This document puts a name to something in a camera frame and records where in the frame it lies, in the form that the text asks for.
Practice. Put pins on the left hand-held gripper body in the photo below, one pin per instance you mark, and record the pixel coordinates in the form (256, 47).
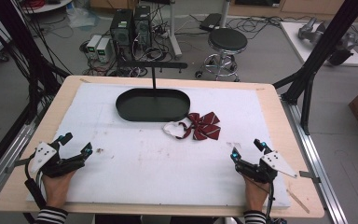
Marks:
(48, 166)

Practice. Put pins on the red striped bow tie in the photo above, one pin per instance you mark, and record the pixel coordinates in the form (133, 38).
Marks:
(203, 126)

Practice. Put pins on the grey robot device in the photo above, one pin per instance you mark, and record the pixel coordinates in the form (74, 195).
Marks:
(310, 31)

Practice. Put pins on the black computer tower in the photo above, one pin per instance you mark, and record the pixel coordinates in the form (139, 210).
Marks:
(121, 29)
(143, 28)

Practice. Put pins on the black hanger stand with tray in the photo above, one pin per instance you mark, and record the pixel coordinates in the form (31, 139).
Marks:
(152, 105)

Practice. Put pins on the metal clamp bracket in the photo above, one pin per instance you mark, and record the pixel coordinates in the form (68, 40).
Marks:
(15, 165)
(309, 176)

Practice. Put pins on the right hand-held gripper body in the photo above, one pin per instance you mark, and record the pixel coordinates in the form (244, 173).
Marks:
(262, 171)

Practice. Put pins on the person's left hand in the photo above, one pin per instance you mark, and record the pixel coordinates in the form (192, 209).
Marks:
(56, 191)

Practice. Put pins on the black metal frame post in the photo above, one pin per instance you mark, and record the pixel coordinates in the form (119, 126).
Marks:
(323, 49)
(21, 46)

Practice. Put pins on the flat black box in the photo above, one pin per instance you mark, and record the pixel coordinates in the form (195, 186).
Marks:
(210, 21)

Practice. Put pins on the white power supply unit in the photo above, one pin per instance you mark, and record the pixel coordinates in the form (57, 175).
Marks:
(93, 46)
(103, 49)

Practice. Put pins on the thin wooden stick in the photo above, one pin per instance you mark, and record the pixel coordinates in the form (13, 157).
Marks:
(298, 201)

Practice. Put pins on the white foam board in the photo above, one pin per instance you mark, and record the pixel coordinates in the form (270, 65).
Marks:
(143, 161)

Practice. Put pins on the grey table leg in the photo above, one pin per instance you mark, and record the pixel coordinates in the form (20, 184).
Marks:
(174, 34)

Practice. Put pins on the black round stool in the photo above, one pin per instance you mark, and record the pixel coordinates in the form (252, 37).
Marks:
(227, 40)

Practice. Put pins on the white floor board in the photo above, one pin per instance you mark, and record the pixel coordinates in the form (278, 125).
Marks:
(295, 43)

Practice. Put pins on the round white table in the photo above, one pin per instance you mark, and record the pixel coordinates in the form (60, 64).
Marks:
(48, 5)

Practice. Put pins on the aluminium rail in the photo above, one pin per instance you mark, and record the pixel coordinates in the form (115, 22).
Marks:
(3, 161)
(317, 161)

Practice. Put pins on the person's right hand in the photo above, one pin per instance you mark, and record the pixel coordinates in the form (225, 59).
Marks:
(256, 194)

